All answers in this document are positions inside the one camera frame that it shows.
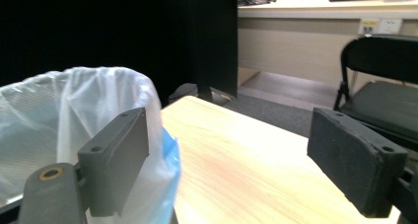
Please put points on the black curtain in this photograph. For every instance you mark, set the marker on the black curtain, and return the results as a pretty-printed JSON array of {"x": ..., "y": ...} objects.
[{"x": 115, "y": 30}]

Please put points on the white wall socket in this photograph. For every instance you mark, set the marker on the white wall socket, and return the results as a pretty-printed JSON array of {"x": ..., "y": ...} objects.
[{"x": 380, "y": 26}]

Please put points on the light wooden office desk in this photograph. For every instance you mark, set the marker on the light wooden office desk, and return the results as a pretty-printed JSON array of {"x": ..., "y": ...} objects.
[{"x": 289, "y": 46}]

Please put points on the black folding chair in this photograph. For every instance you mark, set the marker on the black folding chair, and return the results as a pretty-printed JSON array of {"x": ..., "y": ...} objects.
[{"x": 384, "y": 109}]

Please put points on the bin with white liner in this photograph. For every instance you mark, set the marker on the bin with white liner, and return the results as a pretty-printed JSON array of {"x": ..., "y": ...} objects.
[{"x": 49, "y": 118}]

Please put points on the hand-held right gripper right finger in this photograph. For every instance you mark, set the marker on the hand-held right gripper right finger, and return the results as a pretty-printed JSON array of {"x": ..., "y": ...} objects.
[{"x": 351, "y": 164}]

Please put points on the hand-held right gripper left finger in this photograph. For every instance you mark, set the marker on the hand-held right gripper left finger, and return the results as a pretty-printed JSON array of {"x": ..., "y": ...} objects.
[{"x": 115, "y": 164}]

